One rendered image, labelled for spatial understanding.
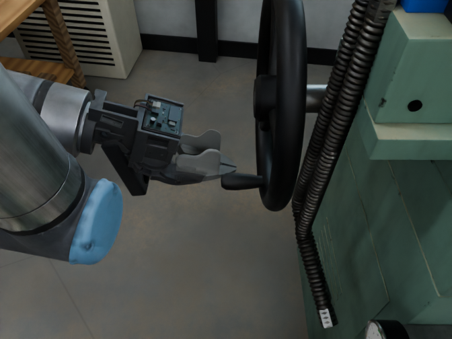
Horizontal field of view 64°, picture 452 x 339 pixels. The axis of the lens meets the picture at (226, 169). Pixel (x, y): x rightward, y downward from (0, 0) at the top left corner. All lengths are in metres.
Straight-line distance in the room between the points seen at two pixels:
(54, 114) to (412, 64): 0.37
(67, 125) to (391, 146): 0.35
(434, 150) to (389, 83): 0.09
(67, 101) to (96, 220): 0.16
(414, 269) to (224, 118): 1.27
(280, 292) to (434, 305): 0.75
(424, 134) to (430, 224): 0.13
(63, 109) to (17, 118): 0.18
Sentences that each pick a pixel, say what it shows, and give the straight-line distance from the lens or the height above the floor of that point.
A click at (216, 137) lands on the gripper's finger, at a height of 0.75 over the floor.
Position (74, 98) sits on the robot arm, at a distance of 0.48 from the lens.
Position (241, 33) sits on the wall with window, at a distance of 1.99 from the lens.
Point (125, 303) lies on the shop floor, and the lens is 1.22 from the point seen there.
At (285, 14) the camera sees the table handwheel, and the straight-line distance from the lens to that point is 0.37.
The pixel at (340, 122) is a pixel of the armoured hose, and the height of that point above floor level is 0.84.
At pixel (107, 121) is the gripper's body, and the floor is 0.81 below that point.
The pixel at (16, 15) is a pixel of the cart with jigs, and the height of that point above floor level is 0.53.
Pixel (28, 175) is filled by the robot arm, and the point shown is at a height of 0.89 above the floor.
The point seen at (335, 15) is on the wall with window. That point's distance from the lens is 1.94.
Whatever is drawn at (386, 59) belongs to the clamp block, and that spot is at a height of 0.93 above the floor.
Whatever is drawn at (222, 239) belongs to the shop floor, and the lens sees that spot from 1.27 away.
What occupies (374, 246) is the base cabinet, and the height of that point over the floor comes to 0.59.
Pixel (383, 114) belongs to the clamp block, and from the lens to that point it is 0.37.
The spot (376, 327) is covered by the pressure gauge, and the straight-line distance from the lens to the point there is 0.49.
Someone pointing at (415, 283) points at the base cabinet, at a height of 0.67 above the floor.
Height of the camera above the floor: 1.11
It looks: 50 degrees down
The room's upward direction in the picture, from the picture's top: straight up
